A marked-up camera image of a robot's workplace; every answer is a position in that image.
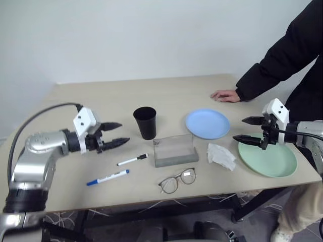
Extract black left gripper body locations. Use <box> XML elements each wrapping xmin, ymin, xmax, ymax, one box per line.
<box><xmin>85</xmin><ymin>123</ymin><xmax>105</xmax><ymax>154</ymax></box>

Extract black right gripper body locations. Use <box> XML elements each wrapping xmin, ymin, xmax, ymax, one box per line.
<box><xmin>260</xmin><ymin>113</ymin><xmax>281</xmax><ymax>151</ymax></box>

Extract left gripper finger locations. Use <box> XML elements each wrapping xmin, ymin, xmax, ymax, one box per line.
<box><xmin>102</xmin><ymin>137</ymin><xmax>131</xmax><ymax>152</ymax></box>
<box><xmin>100</xmin><ymin>122</ymin><xmax>124</xmax><ymax>132</ymax></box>

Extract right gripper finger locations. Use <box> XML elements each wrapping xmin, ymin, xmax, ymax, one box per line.
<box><xmin>241</xmin><ymin>116</ymin><xmax>264</xmax><ymax>126</ymax></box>
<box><xmin>232</xmin><ymin>135</ymin><xmax>264</xmax><ymax>148</ymax></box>

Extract light green plate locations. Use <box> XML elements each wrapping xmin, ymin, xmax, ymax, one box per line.
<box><xmin>238</xmin><ymin>133</ymin><xmax>298</xmax><ymax>178</ymax></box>

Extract white tissue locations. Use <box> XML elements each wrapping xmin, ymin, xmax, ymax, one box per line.
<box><xmin>206</xmin><ymin>142</ymin><xmax>237</xmax><ymax>172</ymax></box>

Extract grey glasses case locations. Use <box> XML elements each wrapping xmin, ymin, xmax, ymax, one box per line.
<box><xmin>152</xmin><ymin>133</ymin><xmax>200</xmax><ymax>168</ymax></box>

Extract thin-framed eyeglasses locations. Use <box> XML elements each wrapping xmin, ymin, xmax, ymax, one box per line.
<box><xmin>158</xmin><ymin>167</ymin><xmax>197</xmax><ymax>195</ymax></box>

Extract person's bare hand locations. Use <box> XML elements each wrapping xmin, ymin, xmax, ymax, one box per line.
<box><xmin>210</xmin><ymin>90</ymin><xmax>240</xmax><ymax>103</ymax></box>

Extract black-capped white marker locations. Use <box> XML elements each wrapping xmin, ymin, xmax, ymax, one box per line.
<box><xmin>117</xmin><ymin>153</ymin><xmax>149</xmax><ymax>167</ymax></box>

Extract black plastic cup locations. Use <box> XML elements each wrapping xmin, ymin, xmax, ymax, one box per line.
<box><xmin>133</xmin><ymin>106</ymin><xmax>157</xmax><ymax>141</ymax></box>

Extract blue-capped white marker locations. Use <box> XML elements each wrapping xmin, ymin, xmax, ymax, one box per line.
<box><xmin>86</xmin><ymin>169</ymin><xmax>131</xmax><ymax>187</ymax></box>

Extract light blue plate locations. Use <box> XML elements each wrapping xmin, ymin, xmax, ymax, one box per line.
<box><xmin>185</xmin><ymin>108</ymin><xmax>231</xmax><ymax>141</ymax></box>

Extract black jacket torso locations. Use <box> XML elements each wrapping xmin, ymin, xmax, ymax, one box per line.
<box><xmin>285</xmin><ymin>56</ymin><xmax>323</xmax><ymax>123</ymax></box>

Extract black-sleeved person arm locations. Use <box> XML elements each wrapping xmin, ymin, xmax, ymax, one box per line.
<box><xmin>236</xmin><ymin>0</ymin><xmax>323</xmax><ymax>102</ymax></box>

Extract beige trouser leg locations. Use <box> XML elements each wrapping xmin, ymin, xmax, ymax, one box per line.
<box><xmin>276</xmin><ymin>180</ymin><xmax>323</xmax><ymax>237</ymax></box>

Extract white shoe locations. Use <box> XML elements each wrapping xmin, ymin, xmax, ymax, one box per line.
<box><xmin>270</xmin><ymin>223</ymin><xmax>295</xmax><ymax>242</ymax></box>

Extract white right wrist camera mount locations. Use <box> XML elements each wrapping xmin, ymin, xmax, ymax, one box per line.
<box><xmin>261</xmin><ymin>98</ymin><xmax>290</xmax><ymax>146</ymax></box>

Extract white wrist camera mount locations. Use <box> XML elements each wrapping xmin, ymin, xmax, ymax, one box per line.
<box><xmin>261</xmin><ymin>98</ymin><xmax>290</xmax><ymax>146</ymax></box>
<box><xmin>73</xmin><ymin>107</ymin><xmax>98</xmax><ymax>154</ymax></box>

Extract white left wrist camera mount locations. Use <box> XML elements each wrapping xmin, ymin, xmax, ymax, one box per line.
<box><xmin>73</xmin><ymin>107</ymin><xmax>98</xmax><ymax>154</ymax></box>

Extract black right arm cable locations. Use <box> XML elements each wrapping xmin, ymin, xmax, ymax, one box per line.
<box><xmin>274</xmin><ymin>127</ymin><xmax>323</xmax><ymax>141</ymax></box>

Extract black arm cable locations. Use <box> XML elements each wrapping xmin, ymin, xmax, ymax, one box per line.
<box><xmin>7</xmin><ymin>102</ymin><xmax>84</xmax><ymax>185</ymax></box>
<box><xmin>274</xmin><ymin>127</ymin><xmax>323</xmax><ymax>141</ymax></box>

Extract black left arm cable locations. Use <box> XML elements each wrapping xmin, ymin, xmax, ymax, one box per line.
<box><xmin>7</xmin><ymin>102</ymin><xmax>84</xmax><ymax>185</ymax></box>

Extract black metal table frame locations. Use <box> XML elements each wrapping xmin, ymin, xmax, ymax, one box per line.
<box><xmin>41</xmin><ymin>186</ymin><xmax>293</xmax><ymax>242</ymax></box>

